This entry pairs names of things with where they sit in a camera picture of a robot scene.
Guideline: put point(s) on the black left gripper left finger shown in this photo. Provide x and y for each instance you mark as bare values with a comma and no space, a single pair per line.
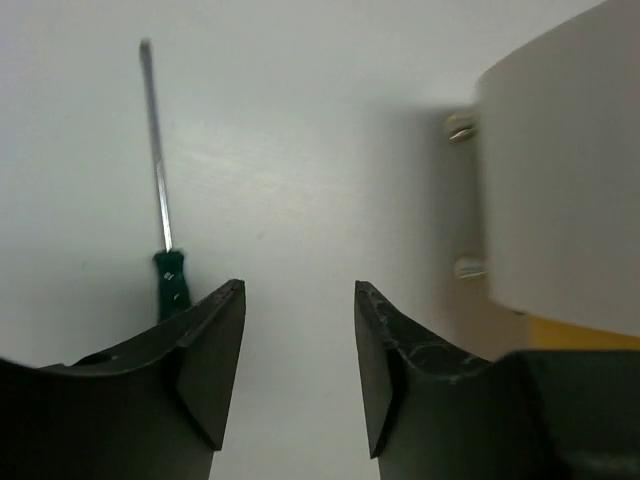
152,407

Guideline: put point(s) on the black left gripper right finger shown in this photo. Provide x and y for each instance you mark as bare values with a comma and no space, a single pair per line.
436,411

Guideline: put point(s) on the yellow drawer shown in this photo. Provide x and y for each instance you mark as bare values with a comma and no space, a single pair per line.
551,335

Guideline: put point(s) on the long green screwdriver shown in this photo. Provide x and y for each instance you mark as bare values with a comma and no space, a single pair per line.
172,287

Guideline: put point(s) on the cream drawer cabinet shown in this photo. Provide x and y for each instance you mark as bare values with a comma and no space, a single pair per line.
557,129

